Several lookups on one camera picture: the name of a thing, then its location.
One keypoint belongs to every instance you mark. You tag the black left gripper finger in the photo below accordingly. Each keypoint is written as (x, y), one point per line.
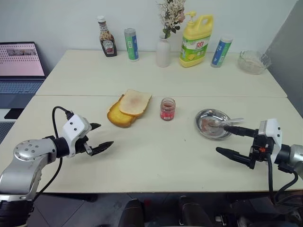
(102, 147)
(95, 125)

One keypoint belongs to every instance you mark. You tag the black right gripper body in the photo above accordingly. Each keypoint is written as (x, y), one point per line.
(260, 149)

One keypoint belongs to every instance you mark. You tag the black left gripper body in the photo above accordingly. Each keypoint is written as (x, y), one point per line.
(83, 142)

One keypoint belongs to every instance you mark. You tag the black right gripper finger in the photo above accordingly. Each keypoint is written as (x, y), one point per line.
(233, 154)
(239, 130)

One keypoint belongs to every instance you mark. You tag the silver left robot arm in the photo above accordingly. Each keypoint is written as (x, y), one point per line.
(24, 163)

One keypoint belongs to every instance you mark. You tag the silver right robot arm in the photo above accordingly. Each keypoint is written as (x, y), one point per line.
(291, 154)

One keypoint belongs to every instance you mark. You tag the toasted golden bread slice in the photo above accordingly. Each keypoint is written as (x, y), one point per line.
(118, 116)

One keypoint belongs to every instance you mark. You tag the white bread slice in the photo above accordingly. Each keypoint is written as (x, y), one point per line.
(134, 101)

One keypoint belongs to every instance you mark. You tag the small glass jam jar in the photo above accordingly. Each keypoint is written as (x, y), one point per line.
(168, 109)

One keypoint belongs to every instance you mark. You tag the metal spoon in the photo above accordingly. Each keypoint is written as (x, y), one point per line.
(228, 121)

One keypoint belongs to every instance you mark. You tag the round steel plate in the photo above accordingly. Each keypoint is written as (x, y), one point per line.
(211, 124)

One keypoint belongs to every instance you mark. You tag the clear glass bowl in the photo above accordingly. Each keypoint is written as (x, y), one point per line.
(253, 62)

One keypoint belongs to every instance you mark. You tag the dark rounded robot leg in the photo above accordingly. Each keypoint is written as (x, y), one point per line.
(193, 211)
(133, 214)

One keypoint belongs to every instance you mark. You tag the ketchup bottle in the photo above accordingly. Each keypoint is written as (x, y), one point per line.
(107, 39)

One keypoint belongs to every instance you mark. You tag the open laptop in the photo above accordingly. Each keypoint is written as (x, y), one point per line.
(20, 68)

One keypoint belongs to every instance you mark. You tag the yellow dish soap bottle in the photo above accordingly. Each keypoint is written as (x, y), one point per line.
(195, 43)

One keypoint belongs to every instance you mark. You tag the white ceramic vase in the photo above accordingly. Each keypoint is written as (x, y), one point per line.
(163, 52)

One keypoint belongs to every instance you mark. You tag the dried flower bouquet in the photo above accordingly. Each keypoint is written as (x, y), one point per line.
(171, 16)

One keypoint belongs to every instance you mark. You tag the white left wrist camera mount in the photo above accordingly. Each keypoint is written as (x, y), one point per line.
(73, 129)

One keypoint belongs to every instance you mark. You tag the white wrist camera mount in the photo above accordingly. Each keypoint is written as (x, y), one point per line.
(73, 129)
(272, 136)

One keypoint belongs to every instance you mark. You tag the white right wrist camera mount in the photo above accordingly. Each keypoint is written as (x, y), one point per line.
(272, 136)

